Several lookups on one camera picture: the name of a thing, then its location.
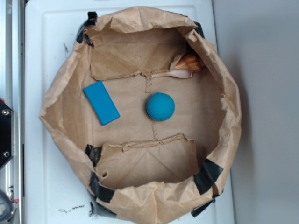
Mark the orange conch seashell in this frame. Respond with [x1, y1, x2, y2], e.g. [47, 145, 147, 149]
[152, 54, 206, 78]

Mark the white plastic tray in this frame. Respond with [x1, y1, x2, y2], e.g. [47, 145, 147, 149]
[22, 0, 235, 224]

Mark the blue rectangular block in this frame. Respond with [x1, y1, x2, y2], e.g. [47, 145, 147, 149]
[83, 81, 120, 126]

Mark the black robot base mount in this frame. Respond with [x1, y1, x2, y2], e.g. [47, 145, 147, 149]
[0, 98, 14, 169]

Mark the metal frame rail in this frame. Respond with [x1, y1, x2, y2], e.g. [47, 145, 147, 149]
[0, 0, 25, 224]

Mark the brown paper bag bin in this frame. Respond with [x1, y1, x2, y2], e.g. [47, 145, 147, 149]
[40, 6, 242, 224]

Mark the blue dimpled ball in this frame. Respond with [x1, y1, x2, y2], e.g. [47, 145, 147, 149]
[146, 92, 175, 121]

